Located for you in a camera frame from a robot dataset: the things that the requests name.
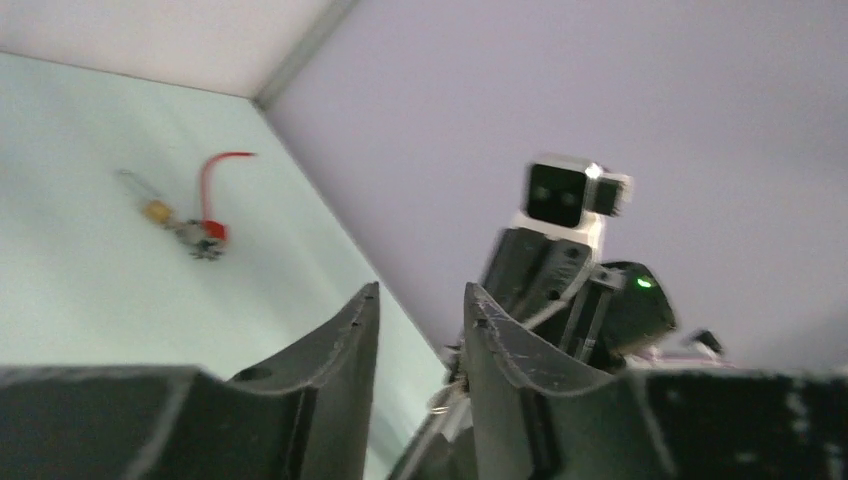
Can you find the small key bunch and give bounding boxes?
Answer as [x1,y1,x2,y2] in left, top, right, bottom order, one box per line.
[174,220,225,261]

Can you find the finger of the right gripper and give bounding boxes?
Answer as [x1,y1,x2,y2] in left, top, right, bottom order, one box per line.
[388,395,477,480]

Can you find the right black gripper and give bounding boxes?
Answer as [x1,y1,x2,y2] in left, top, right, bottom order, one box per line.
[480,227,626,371]

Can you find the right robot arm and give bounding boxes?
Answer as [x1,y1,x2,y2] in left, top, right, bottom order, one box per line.
[481,227,727,373]

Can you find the small brass padlock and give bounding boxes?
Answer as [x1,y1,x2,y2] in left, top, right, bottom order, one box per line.
[117,169,176,229]

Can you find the red cable seal open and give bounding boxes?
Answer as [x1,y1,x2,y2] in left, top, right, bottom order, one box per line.
[199,151,257,244]

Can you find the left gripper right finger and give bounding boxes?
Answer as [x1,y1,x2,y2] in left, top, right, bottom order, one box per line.
[464,283,847,480]

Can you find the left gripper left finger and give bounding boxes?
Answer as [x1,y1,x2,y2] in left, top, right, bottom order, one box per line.
[1,283,380,479]

